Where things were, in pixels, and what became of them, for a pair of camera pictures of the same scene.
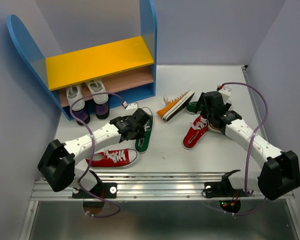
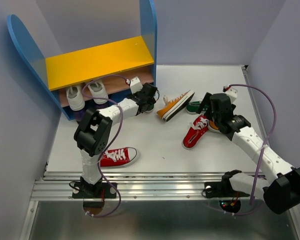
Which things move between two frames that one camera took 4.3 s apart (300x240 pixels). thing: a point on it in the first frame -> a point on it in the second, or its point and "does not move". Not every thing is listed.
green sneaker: [141, 144] -> [151, 107]
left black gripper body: [139, 134] -> [152, 101]
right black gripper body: [205, 112] does not move
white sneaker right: [97, 86] does not move
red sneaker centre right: [197, 128] does not move
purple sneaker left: [83, 115] does not move
